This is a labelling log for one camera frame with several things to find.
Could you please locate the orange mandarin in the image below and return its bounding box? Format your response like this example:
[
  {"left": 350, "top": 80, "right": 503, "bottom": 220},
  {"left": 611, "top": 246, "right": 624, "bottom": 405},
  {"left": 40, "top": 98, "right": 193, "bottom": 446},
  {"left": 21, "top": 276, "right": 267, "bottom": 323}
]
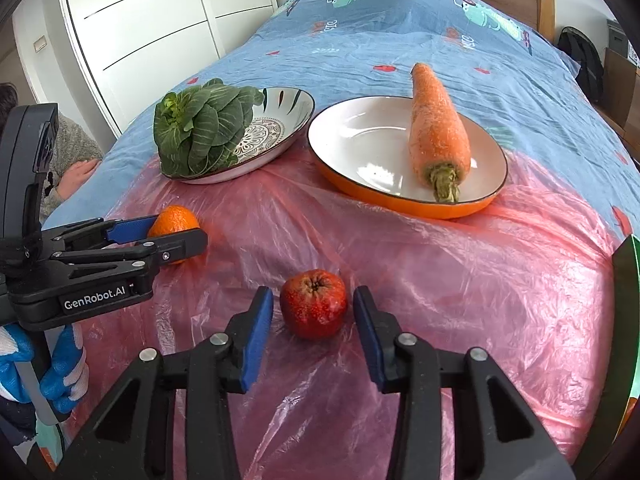
[{"left": 146, "top": 205, "right": 204, "bottom": 266}]

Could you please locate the small red apple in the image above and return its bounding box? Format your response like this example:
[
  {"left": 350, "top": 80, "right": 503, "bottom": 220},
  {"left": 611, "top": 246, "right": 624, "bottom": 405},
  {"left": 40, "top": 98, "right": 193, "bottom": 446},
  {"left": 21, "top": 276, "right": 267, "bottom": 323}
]
[{"left": 279, "top": 269, "right": 348, "bottom": 340}]

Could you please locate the left blue white gloved hand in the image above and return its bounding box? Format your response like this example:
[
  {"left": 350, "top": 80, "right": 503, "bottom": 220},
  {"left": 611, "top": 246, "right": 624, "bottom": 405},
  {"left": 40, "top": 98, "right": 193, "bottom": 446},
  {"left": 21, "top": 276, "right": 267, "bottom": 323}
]
[{"left": 1, "top": 323, "right": 89, "bottom": 414}]

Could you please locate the seated person in grey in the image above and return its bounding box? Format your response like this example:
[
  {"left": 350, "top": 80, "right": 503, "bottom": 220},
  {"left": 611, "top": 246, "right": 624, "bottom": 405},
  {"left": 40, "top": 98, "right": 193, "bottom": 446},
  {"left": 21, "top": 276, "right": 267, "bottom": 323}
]
[{"left": 0, "top": 81, "right": 106, "bottom": 224}]

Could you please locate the green leafy vegetable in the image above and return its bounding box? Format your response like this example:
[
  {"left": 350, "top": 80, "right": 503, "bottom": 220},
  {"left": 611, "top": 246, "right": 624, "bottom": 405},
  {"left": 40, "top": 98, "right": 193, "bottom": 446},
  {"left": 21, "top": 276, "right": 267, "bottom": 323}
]
[{"left": 153, "top": 78, "right": 265, "bottom": 180}]

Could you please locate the pink plastic sheet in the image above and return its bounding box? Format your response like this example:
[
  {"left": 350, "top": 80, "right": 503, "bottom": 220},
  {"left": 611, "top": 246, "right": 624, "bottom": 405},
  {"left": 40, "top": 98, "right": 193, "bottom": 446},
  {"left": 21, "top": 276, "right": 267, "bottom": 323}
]
[{"left": 67, "top": 146, "right": 620, "bottom": 479}]

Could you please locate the striped patterned bowl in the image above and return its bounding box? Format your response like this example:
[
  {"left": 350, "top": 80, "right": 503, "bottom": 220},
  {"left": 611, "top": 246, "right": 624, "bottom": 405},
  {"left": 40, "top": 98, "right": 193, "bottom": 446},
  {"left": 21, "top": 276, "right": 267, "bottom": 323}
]
[{"left": 174, "top": 87, "right": 314, "bottom": 184}]

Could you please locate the orange white shallow bowl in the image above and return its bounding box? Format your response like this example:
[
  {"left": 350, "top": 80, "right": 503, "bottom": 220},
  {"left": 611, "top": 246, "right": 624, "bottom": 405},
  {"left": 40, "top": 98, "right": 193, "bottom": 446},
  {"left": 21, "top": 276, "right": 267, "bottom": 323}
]
[{"left": 307, "top": 96, "right": 508, "bottom": 220}]

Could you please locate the orange carrot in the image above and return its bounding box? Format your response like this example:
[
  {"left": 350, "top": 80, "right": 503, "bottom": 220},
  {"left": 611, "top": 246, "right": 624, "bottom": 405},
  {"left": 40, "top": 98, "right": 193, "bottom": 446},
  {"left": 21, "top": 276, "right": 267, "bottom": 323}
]
[{"left": 408, "top": 63, "right": 471, "bottom": 204}]

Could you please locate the white wardrobe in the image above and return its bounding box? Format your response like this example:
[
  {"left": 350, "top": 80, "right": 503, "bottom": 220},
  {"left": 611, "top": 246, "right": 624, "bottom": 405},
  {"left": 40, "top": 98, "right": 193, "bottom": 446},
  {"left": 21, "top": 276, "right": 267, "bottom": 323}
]
[{"left": 62, "top": 0, "right": 277, "bottom": 136}]

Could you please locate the green rectangular tray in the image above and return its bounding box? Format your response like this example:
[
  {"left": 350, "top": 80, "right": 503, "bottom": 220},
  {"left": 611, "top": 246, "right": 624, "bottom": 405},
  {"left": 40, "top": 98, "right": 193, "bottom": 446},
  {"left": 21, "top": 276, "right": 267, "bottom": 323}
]
[{"left": 573, "top": 234, "right": 639, "bottom": 479}]

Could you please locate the blue cartoon bed sheet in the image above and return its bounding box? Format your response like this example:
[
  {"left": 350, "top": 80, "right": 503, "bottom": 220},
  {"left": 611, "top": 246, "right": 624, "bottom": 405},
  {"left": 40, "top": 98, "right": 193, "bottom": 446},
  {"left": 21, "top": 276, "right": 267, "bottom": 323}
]
[{"left": 41, "top": 0, "right": 640, "bottom": 241}]

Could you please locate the black backpack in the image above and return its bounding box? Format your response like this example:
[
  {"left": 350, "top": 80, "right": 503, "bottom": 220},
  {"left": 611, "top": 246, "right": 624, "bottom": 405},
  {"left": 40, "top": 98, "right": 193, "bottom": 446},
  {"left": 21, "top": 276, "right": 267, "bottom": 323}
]
[{"left": 558, "top": 26, "right": 604, "bottom": 104}]

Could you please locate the wooden drawer cabinet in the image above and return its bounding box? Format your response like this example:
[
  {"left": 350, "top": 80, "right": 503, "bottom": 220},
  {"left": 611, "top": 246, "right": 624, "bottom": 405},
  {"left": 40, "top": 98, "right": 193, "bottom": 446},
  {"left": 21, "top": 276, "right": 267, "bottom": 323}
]
[{"left": 601, "top": 48, "right": 639, "bottom": 160}]

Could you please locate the white printer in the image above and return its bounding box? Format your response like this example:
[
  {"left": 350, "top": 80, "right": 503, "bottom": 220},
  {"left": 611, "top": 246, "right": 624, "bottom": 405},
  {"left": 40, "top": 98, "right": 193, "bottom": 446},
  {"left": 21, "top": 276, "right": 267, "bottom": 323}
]
[{"left": 608, "top": 20, "right": 640, "bottom": 67}]

